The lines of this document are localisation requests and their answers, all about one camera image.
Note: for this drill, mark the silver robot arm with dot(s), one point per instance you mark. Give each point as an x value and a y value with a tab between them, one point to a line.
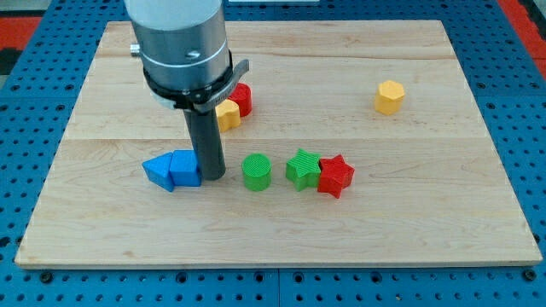
183	48

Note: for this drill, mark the green star block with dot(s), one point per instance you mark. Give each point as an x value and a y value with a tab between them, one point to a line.
303	169

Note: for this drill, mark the red star block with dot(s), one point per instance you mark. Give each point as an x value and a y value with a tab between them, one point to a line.
336	175

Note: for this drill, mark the green cylinder block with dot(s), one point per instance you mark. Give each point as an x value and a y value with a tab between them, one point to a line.
256	168

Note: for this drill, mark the yellow heart block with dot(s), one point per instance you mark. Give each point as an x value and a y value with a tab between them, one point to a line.
228	115

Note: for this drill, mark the red cylinder block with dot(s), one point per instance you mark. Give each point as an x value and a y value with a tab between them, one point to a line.
242	96

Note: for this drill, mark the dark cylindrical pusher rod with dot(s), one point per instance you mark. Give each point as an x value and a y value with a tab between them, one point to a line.
205	137

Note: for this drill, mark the blue cube block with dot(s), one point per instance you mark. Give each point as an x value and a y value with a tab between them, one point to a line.
184	169

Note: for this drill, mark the wooden board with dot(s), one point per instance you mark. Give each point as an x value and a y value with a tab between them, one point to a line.
428	190

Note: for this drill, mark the blue triangle block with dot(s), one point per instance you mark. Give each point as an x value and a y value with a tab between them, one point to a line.
157	171

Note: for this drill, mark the yellow hexagon block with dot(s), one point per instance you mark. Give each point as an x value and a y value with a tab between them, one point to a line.
389	97

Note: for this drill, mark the blue perforated table plate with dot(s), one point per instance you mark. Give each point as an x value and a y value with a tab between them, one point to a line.
46	50

